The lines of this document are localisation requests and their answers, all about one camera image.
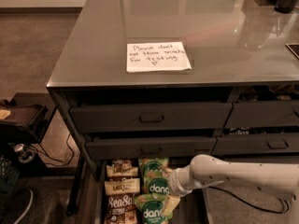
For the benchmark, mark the top right grey drawer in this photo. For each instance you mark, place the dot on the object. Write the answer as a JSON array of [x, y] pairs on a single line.
[[264, 114]]

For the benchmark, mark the dark tablet on counter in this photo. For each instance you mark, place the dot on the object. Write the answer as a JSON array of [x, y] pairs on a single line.
[[294, 49]]

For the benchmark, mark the back green rice chip bag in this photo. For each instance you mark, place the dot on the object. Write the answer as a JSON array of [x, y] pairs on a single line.
[[146, 164]]

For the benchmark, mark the front green rice chip bag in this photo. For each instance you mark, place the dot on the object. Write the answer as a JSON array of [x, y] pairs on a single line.
[[150, 206]]

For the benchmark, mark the middle right grey drawer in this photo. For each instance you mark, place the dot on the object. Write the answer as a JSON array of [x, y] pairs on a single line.
[[257, 144]]

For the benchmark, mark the dark green crate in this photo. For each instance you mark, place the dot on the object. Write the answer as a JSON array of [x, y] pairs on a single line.
[[9, 175]]

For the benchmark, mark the back brown snack bag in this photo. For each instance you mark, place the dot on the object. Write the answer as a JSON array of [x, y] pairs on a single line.
[[125, 168]]

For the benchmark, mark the middle left grey drawer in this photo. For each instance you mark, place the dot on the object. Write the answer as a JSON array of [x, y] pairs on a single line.
[[155, 147]]

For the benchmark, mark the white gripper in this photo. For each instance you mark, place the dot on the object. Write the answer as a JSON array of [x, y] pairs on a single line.
[[175, 180]]

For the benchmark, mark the white handwritten paper note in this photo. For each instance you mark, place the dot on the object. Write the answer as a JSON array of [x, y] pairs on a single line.
[[152, 57]]

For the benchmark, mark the top left grey drawer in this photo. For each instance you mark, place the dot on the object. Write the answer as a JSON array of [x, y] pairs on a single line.
[[149, 117]]

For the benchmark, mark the front brown sea salt bag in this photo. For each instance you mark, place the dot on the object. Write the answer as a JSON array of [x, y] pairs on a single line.
[[121, 209]]

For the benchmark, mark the dark grey drawer cabinet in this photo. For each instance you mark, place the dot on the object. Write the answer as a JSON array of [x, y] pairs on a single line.
[[237, 50]]

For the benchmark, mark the middle green rice chip bag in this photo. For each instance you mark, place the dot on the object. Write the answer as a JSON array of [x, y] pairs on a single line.
[[155, 182]]

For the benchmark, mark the brown snack bag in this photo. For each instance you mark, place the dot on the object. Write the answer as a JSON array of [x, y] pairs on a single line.
[[122, 187], [125, 168]]

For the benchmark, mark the middle brown snack bag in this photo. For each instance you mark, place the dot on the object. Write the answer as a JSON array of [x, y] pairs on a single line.
[[122, 187]]

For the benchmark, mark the green rice chip bag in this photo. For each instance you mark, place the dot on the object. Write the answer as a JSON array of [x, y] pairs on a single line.
[[146, 164], [150, 206], [155, 182]]

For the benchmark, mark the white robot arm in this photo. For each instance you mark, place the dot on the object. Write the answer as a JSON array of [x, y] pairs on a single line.
[[277, 179]]

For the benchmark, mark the dark shoe white sole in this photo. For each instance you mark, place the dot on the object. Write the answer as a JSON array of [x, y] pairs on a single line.
[[17, 207]]

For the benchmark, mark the silver round caster knob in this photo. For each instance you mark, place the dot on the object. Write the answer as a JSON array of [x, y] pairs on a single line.
[[24, 153]]

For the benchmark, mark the black robot base tray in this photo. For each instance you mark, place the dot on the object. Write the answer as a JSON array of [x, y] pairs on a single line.
[[19, 123]]

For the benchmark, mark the open bottom left drawer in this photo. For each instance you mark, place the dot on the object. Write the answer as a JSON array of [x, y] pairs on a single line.
[[192, 209]]

